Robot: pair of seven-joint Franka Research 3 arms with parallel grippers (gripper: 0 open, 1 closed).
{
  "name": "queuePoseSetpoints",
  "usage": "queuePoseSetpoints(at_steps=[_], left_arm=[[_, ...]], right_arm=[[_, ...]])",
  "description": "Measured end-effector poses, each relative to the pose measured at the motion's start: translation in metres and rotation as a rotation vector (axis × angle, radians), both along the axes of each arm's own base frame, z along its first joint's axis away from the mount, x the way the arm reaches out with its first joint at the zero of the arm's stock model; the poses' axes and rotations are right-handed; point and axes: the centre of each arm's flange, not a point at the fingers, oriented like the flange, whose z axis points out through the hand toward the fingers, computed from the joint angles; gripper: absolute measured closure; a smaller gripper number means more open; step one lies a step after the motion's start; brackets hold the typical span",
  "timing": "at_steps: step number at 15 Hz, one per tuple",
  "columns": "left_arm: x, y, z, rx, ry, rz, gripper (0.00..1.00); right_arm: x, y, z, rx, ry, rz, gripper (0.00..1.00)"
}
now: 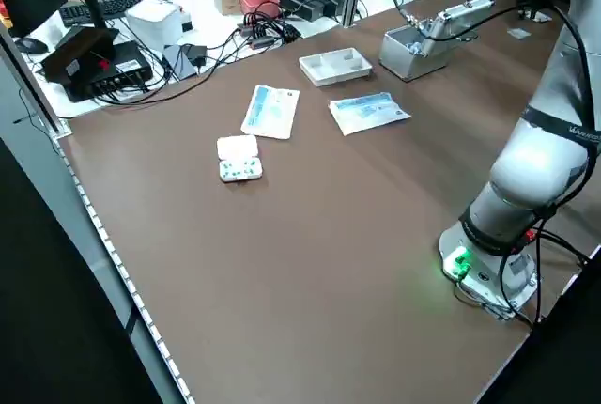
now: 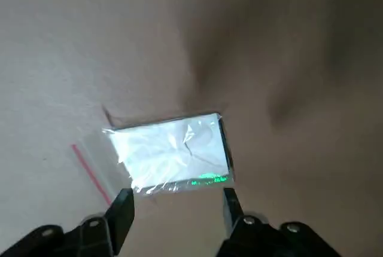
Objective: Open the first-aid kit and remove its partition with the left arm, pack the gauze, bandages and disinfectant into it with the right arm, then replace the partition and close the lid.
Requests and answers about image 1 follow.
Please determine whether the silver aluminium first-aid case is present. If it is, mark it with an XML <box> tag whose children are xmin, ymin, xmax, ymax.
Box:
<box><xmin>378</xmin><ymin>0</ymin><xmax>495</xmax><ymax>84</ymax></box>

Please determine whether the white plastic partition tray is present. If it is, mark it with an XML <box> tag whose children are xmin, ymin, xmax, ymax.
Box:
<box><xmin>298</xmin><ymin>47</ymin><xmax>375</xmax><ymax>88</ymax></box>

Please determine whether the open white pill box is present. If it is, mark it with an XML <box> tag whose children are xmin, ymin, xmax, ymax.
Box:
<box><xmin>216</xmin><ymin>134</ymin><xmax>264</xmax><ymax>185</ymax></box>

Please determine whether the blue white mask packet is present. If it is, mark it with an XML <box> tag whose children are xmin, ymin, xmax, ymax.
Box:
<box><xmin>328</xmin><ymin>91</ymin><xmax>413</xmax><ymax>137</ymax></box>

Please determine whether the pink box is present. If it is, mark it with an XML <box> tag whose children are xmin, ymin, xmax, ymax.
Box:
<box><xmin>239</xmin><ymin>0</ymin><xmax>282</xmax><ymax>19</ymax></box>

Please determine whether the long white teal-striped packet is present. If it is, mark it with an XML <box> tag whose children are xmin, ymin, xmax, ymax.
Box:
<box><xmin>239</xmin><ymin>84</ymin><xmax>301</xmax><ymax>141</ymax></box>

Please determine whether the black power adapter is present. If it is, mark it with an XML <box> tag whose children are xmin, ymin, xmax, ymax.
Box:
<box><xmin>180</xmin><ymin>43</ymin><xmax>208</xmax><ymax>70</ymax></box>

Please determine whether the grey box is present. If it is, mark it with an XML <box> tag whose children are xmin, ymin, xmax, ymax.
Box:
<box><xmin>161</xmin><ymin>44</ymin><xmax>197</xmax><ymax>81</ymax></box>

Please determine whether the white cube device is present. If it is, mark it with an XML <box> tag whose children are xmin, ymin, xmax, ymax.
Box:
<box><xmin>125</xmin><ymin>0</ymin><xmax>194</xmax><ymax>51</ymax></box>

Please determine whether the black keyboard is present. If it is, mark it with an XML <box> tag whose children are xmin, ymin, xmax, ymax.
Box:
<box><xmin>58</xmin><ymin>0</ymin><xmax>173</xmax><ymax>28</ymax></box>

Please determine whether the dark tilted flat box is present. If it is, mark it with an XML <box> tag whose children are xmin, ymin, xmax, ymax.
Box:
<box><xmin>40</xmin><ymin>26</ymin><xmax>121</xmax><ymax>85</ymax></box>

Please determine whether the black computer mouse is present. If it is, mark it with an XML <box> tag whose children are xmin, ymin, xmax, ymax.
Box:
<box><xmin>13</xmin><ymin>37</ymin><xmax>50</xmax><ymax>55</ymax></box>

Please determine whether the arm cable with connector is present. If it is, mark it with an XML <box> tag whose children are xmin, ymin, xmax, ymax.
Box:
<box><xmin>391</xmin><ymin>0</ymin><xmax>532</xmax><ymax>44</ymax></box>

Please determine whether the usb hub with cables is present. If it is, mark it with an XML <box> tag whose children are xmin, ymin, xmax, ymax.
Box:
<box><xmin>236</xmin><ymin>18</ymin><xmax>283</xmax><ymax>52</ymax></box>

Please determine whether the black base cable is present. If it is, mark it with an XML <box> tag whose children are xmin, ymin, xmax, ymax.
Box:
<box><xmin>500</xmin><ymin>229</ymin><xmax>593</xmax><ymax>328</ymax></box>

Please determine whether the black network switch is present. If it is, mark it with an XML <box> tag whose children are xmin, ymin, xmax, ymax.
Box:
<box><xmin>63</xmin><ymin>40</ymin><xmax>154</xmax><ymax>103</ymax></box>

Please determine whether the aluminium frame rail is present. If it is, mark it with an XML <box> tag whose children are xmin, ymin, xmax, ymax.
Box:
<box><xmin>0</xmin><ymin>23</ymin><xmax>72</xmax><ymax>138</ymax></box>

